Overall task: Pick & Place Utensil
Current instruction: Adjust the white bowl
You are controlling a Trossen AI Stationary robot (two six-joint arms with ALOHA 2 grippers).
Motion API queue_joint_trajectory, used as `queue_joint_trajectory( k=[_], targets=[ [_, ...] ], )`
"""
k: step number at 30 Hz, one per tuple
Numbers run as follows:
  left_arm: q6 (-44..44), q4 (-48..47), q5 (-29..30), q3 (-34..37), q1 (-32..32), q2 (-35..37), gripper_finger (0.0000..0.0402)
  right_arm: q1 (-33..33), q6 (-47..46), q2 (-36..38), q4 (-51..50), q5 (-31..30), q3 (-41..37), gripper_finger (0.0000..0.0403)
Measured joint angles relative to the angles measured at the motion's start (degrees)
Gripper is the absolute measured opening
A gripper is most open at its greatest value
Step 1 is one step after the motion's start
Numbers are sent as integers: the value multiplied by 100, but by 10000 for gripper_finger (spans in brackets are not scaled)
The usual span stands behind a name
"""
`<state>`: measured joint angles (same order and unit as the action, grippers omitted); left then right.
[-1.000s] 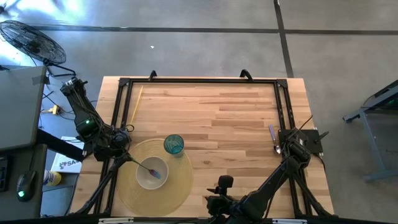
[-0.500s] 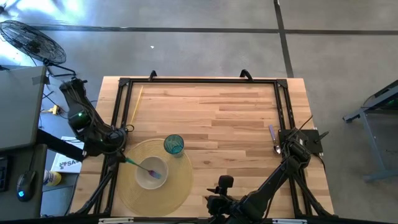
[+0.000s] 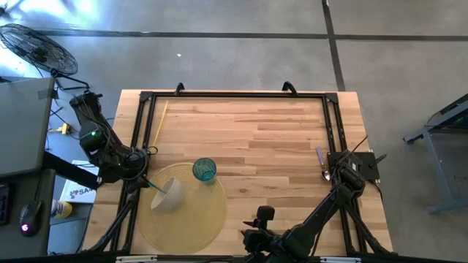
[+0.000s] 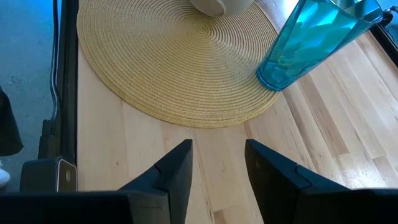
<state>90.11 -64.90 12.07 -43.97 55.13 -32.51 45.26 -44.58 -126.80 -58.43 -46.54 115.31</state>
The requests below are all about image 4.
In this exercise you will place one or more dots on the person's white shoe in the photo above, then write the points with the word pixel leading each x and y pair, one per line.
pixel 3 179

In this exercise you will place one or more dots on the blue transparent plastic cup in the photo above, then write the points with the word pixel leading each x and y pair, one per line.
pixel 304 46

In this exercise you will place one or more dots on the round woven straw placemat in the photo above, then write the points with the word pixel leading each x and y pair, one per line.
pixel 174 62

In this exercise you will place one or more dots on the black table edge rail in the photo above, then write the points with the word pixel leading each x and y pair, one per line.
pixel 68 77
pixel 385 43

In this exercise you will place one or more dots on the person's leg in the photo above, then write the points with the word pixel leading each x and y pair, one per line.
pixel 7 124

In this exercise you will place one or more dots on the white ribbed bowl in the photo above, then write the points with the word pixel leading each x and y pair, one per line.
pixel 224 7

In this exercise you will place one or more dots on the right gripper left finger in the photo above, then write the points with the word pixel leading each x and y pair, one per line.
pixel 174 174

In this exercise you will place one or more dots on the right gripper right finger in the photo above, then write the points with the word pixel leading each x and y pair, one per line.
pixel 270 180

